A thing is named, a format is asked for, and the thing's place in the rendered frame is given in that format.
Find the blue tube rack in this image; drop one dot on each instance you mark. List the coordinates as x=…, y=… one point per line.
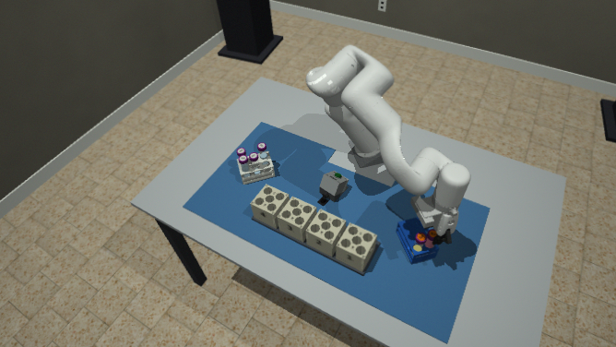
x=426, y=253

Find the beige bucket adapter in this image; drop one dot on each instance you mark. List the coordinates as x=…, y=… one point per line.
x=268, y=204
x=324, y=231
x=295, y=218
x=355, y=239

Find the blue bench mat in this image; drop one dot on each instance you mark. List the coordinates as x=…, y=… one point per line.
x=425, y=295

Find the white tube rack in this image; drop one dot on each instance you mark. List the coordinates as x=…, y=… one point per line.
x=267, y=170

